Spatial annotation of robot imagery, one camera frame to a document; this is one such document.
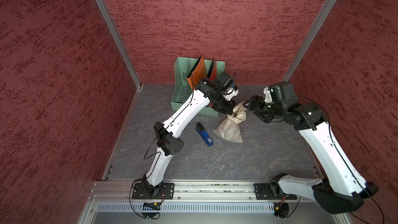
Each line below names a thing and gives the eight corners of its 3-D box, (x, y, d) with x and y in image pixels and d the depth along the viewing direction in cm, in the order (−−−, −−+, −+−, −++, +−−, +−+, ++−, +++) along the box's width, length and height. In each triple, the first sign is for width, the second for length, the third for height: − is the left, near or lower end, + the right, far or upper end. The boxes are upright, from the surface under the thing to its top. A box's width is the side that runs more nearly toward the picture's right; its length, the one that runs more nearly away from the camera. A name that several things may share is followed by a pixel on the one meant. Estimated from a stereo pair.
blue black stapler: (208, 147, 91) (209, 144, 88) (194, 128, 99) (194, 125, 96) (214, 143, 92) (214, 140, 89) (199, 125, 100) (199, 121, 97)
